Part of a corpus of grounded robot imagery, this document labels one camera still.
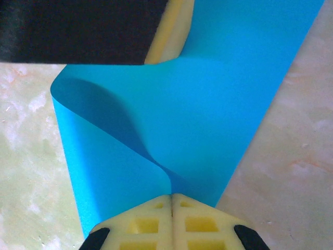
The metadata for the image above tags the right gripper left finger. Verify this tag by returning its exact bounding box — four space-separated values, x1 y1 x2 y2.
82 194 173 250

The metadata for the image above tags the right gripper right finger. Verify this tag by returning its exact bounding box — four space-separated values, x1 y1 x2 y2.
171 194 271 250

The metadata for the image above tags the teal cloth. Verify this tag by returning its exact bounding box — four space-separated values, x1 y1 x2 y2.
49 0 325 239

